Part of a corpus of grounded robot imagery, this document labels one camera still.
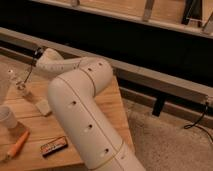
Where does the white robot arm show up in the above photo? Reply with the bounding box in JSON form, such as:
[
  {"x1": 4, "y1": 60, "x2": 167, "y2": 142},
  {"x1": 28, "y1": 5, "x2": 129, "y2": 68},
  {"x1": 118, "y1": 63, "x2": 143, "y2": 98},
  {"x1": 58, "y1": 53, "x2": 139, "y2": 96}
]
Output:
[{"x1": 36, "y1": 48, "x2": 146, "y2": 171}]

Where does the white sponge block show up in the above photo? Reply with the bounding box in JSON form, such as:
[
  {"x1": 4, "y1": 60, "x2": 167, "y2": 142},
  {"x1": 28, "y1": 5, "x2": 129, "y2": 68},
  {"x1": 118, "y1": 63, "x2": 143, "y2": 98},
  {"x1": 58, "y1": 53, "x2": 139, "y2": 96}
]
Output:
[{"x1": 36, "y1": 99, "x2": 51, "y2": 116}]

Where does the black candy bar box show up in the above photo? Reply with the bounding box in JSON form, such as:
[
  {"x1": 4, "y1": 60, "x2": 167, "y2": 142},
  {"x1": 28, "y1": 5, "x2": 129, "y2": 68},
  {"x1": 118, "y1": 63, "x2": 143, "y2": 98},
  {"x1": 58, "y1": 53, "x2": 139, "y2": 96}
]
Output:
[{"x1": 40, "y1": 136, "x2": 68, "y2": 157}]

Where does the clear plastic bottle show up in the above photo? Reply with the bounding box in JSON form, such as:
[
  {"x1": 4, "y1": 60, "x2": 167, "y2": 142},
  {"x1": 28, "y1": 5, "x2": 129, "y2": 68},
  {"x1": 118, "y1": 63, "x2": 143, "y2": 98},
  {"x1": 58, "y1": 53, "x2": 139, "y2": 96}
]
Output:
[{"x1": 8, "y1": 69, "x2": 31, "y2": 98}]

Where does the white paper cup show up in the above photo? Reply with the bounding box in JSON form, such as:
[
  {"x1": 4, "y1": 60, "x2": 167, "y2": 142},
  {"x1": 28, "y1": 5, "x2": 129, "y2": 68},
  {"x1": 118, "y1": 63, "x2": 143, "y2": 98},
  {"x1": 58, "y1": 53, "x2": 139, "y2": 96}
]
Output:
[{"x1": 0, "y1": 106, "x2": 18, "y2": 129}]

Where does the orange marker pen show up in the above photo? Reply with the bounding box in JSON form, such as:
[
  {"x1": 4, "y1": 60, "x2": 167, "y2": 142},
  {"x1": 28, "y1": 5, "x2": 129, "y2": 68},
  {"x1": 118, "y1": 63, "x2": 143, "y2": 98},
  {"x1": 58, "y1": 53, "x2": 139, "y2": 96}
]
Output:
[{"x1": 1, "y1": 130, "x2": 30, "y2": 163}]

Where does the black cable on wall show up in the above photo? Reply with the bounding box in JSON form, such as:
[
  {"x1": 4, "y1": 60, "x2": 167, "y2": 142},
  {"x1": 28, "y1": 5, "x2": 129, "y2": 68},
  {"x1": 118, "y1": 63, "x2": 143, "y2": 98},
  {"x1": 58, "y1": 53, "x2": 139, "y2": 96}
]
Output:
[{"x1": 23, "y1": 47, "x2": 44, "y2": 84}]

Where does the black cable on floor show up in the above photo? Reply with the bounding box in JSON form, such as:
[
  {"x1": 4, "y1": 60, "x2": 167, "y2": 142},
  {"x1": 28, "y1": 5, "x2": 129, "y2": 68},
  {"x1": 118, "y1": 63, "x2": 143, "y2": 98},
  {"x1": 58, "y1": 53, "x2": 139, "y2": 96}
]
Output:
[{"x1": 183, "y1": 101, "x2": 213, "y2": 143}]

